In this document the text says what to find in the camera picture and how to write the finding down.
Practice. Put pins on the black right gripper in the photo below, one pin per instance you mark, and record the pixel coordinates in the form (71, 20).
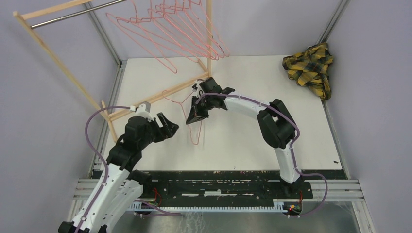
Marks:
(196, 114)

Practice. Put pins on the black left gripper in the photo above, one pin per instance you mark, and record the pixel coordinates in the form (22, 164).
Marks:
(169, 130)

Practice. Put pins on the pink wire hanger with hook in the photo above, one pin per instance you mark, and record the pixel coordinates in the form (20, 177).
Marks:
(194, 140)

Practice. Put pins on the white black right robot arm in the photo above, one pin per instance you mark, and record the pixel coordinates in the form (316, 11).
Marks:
(276, 124)

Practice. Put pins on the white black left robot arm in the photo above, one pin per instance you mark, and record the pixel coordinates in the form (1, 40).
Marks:
(120, 184)

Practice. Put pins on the yellow plaid shirt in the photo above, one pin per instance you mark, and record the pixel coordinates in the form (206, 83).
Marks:
(310, 69)

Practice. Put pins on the metal rack rod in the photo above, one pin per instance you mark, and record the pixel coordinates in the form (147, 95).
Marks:
(87, 10)

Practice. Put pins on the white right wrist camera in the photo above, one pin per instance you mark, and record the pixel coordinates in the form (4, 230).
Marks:
(197, 90)

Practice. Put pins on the wooden clothes rack frame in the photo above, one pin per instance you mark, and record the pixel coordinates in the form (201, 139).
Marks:
(109, 118)

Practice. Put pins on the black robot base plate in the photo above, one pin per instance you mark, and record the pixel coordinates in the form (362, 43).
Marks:
(229, 188)

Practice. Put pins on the white slotted cable duct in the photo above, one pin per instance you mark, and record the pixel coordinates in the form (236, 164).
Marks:
(278, 207)

